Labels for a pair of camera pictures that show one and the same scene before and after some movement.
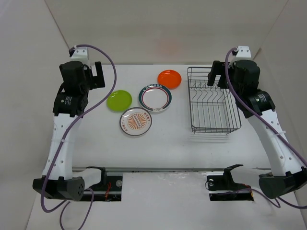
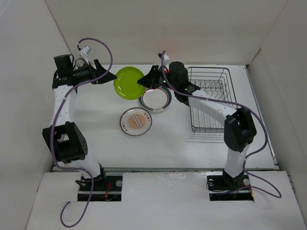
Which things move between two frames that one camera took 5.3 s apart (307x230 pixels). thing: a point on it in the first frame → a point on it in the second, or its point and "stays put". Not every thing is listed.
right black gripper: [217, 69] → [150, 80]
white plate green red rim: [155, 97] stays put
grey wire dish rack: [213, 109] stays put
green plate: [119, 100] → [125, 85]
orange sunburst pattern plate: [135, 121] stays put
